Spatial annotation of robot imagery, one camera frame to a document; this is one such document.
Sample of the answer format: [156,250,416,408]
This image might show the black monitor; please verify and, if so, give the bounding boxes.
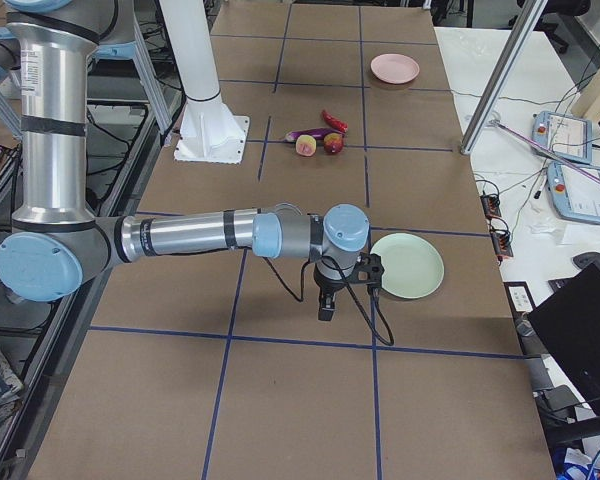
[528,263,600,415]

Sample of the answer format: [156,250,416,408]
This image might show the light green plate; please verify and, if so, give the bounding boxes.
[371,233,445,300]

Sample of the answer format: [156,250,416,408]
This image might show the orange circuit board upper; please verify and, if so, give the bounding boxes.
[480,194,501,219]

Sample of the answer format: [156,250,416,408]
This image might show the white label card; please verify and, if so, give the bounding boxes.
[504,281,536,317]

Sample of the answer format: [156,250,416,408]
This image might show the lower teach pendant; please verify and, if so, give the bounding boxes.
[547,161,600,225]

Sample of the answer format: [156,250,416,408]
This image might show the aluminium frame post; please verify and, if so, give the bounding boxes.
[460,0,548,155]

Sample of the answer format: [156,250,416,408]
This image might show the red chili pepper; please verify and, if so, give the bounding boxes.
[321,110,349,134]

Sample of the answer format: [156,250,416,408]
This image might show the yellow pink peach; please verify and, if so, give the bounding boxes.
[295,134,317,157]

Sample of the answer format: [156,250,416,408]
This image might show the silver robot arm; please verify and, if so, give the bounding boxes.
[0,1,371,321]

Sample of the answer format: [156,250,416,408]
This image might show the upper teach pendant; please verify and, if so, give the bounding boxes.
[532,111,593,165]

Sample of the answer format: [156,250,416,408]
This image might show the white column with base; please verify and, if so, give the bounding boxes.
[160,0,250,164]

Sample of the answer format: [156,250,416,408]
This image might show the purple rod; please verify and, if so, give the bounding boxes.
[488,118,600,197]

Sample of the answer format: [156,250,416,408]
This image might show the teach pendant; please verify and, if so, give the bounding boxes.
[532,111,593,165]
[547,161,600,225]

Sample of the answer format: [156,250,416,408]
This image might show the orange circuit board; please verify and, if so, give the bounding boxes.
[489,227,514,262]
[480,194,501,219]

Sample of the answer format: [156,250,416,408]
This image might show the orange circuit board lower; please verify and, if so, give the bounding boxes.
[489,227,514,262]

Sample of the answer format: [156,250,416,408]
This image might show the pink plate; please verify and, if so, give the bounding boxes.
[370,53,420,85]

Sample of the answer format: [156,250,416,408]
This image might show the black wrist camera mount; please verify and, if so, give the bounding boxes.
[349,252,384,296]

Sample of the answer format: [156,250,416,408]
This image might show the purple eggplant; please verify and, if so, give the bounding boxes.
[283,128,342,143]

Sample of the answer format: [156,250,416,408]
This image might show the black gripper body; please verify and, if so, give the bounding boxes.
[313,263,347,303]

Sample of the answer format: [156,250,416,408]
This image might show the red apple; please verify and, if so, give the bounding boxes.
[323,133,344,155]

